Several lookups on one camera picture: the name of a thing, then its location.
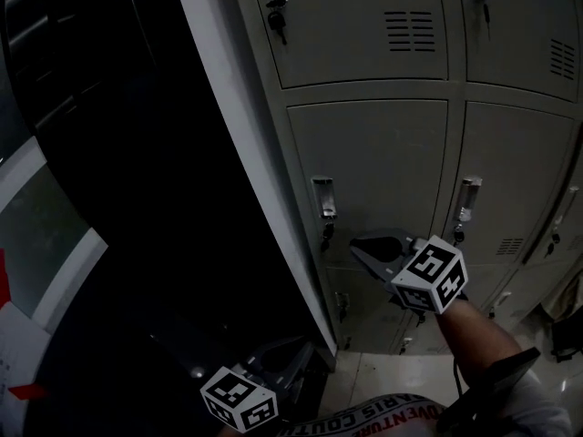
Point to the black glossy cabinet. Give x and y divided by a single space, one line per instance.
136 175

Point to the grey metal locker door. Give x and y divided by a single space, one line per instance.
510 171
355 39
569 226
378 162
519 30
364 307
483 285

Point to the black bag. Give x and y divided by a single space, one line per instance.
568 339

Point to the person's right forearm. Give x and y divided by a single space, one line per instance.
478 335

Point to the white framed glass panel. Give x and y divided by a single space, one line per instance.
41 226

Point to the beige cloth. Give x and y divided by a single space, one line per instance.
565 291

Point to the person's white printed shirt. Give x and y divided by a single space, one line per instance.
391 419

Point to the grey metal locker cabinet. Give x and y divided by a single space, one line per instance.
255 121

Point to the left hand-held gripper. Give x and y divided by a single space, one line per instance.
239 401

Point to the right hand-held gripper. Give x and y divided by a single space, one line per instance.
430 273

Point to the black locker key bunch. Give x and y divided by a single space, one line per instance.
458 234
278 16
552 242
485 5
327 236

